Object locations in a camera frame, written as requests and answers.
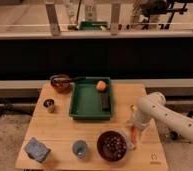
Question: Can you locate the blue ceramic cup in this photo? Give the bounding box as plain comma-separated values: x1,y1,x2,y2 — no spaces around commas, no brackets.
72,140,88,158

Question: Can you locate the small metal cup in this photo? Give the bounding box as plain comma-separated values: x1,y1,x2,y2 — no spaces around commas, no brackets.
43,99,55,113

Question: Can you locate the person in background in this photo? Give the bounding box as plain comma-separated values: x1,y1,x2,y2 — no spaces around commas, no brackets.
130,0,169,30

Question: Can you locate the brown pan with handle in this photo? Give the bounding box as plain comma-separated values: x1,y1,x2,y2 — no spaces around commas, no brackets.
50,74,85,93

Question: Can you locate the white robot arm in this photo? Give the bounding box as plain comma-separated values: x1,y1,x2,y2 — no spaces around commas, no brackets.
131,92,193,143

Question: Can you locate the green plastic tray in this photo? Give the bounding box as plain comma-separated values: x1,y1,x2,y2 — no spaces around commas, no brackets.
69,77,113,120

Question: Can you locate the dark rectangular block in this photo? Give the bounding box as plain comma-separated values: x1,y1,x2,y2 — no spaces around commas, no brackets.
101,94,110,110

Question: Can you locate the dark bowl with beans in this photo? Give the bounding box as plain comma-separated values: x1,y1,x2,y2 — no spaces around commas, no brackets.
97,131,127,162

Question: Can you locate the far green tray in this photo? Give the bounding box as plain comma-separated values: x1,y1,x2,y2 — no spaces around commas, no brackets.
79,21,108,30

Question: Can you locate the orange round fruit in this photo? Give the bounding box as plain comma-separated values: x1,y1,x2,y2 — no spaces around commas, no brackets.
96,80,106,91

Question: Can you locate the blue sponge block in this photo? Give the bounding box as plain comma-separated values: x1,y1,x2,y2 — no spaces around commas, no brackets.
24,137,51,163

